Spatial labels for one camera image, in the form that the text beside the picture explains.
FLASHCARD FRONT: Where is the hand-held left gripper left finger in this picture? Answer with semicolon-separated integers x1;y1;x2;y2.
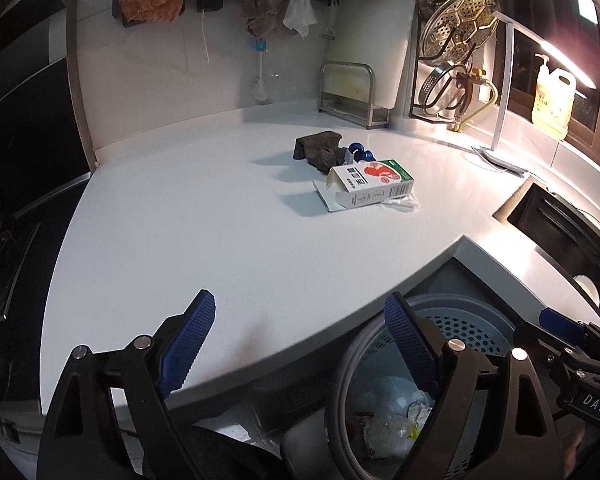
37;288;217;480

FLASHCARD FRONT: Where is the brown cloth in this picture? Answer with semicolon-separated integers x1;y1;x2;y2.
243;0;286;38

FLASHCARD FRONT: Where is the orange cloth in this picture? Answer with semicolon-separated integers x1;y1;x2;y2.
116;0;201;25

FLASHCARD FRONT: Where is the brass gas pipe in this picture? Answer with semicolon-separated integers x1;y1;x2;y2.
450;67;498;132

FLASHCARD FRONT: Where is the dark brown pouch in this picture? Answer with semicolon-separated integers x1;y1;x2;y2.
294;131;348;176

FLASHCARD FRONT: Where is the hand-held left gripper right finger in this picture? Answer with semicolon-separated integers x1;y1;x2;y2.
383;291;563;480

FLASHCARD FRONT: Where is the small clear plastic wrapper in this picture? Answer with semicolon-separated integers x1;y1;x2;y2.
382;192;421;212

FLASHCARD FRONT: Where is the perforated steamer plate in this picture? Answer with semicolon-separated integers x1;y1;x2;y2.
420;0;501;63

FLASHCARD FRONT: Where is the white cable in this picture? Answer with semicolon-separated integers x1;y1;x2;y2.
200;10;212;63

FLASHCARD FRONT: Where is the person's black trouser leg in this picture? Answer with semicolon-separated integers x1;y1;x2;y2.
142;425;291;480

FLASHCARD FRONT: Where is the silver foil wrapper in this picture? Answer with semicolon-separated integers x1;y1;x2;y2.
405;390;436;423

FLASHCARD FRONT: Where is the metal cutting board stand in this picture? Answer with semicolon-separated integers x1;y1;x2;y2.
319;61;392;130

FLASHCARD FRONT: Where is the white cabinet front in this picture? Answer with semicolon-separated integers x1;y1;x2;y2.
0;400;46;480

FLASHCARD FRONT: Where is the white cloth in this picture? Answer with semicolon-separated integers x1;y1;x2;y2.
282;0;318;41

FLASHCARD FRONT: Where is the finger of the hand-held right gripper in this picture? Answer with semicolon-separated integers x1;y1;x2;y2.
512;307;600;376

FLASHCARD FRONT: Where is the white cup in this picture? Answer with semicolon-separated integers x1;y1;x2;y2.
572;274;600;306

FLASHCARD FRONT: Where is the white desk lamp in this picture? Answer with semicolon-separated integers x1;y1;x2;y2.
472;10;598;176

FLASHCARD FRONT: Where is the white carton box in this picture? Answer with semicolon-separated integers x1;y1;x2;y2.
312;159;415;212

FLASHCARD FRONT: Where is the white cutting board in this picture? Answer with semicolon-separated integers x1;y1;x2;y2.
325;0;413;111

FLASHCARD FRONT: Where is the grey perforated trash bin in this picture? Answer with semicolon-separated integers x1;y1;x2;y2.
280;294;518;480

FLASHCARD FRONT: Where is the round metal steamer ring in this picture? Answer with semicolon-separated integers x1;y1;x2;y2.
420;62;468;113

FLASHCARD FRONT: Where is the black kitchen sink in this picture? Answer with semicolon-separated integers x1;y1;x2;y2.
492;176;600;306

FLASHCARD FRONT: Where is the clear plastic bag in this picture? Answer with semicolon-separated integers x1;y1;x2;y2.
367;412;418;456

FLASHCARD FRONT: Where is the small blue plastic item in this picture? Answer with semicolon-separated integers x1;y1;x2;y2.
345;142;376;163

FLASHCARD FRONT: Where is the black gas stove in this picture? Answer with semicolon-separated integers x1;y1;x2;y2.
0;170;41;331

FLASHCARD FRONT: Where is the hanging peeler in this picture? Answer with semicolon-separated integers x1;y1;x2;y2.
322;2;338;41

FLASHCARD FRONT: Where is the black range hood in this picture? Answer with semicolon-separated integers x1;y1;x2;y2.
0;0;91;221

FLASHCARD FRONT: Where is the blue handled bottle brush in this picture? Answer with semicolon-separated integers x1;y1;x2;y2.
250;36;273;103

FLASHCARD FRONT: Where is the yellow detergent bottle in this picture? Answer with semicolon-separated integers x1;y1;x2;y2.
531;54;577;140

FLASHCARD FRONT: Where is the black wire rack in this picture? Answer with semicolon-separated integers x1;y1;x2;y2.
409;15;486;121

